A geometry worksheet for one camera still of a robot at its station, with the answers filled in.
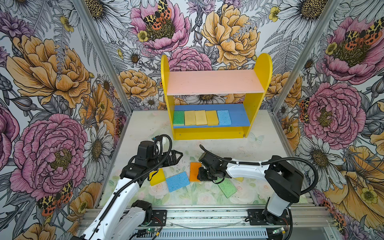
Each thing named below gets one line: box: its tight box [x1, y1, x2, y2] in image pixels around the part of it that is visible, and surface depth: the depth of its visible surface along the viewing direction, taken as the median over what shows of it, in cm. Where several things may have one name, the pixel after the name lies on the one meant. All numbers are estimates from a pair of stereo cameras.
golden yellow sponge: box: [205, 110, 219, 126], surface depth 98 cm
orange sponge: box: [189, 162, 202, 182], surface depth 89 cm
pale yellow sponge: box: [184, 110, 196, 126], surface depth 98 cm
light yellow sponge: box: [194, 110, 208, 126], surface depth 99 cm
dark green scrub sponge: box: [173, 110, 185, 126], surface depth 97 cm
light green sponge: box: [215, 177, 238, 199], surface depth 84 cm
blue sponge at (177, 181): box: [166, 171, 191, 193], surface depth 87 cm
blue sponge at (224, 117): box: [217, 110, 232, 126], surface depth 99 cm
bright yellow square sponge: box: [149, 168, 166, 187], surface depth 87 cm
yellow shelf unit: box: [160, 53, 273, 141], surface depth 85 cm
